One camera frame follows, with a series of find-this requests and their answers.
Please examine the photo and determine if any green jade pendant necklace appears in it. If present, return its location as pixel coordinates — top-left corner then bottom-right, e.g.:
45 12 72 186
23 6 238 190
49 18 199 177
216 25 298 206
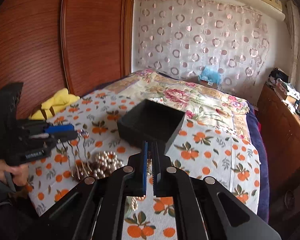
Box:
124 195 147 218

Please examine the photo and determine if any pile of clothes and books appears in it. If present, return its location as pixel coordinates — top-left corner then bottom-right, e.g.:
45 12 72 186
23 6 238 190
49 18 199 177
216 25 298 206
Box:
267 68 300 105

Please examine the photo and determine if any orange print bed sheet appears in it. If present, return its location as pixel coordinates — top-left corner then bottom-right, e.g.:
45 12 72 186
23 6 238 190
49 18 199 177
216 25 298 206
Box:
22 89 262 239

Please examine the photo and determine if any black square storage box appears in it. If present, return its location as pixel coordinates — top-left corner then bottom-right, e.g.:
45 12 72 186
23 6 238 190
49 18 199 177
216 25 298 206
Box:
117 99 185 154

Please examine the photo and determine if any wooden cabinet counter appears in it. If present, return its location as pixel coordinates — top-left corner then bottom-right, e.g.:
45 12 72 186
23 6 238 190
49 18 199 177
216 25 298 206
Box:
256 83 300 205

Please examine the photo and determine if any white pearl necklace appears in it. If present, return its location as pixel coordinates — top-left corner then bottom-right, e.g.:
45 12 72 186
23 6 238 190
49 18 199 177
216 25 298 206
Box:
91 151 125 180

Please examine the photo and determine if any yellow plush toy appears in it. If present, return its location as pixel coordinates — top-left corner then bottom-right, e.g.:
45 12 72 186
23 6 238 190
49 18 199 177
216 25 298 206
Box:
29 88 80 120

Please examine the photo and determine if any blue plastic bag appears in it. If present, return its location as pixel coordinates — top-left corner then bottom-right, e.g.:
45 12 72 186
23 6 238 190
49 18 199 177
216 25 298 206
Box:
198 66 221 85

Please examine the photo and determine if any brown wooden bead bracelet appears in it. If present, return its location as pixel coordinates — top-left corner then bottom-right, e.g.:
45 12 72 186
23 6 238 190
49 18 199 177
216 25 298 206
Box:
71 167 87 183

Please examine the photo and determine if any left hand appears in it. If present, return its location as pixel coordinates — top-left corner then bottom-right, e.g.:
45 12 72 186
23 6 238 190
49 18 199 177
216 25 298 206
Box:
0 160 29 186

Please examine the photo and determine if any wooden wardrobe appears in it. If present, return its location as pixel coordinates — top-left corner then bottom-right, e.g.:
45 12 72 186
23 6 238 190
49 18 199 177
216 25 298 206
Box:
0 0 132 118

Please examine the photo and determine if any floral quilt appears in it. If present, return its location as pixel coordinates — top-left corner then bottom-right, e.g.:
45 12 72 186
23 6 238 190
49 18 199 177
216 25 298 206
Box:
106 69 250 141

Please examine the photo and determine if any circle pattern sheer curtain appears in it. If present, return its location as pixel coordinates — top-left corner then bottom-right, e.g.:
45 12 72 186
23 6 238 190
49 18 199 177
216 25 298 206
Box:
132 0 269 103

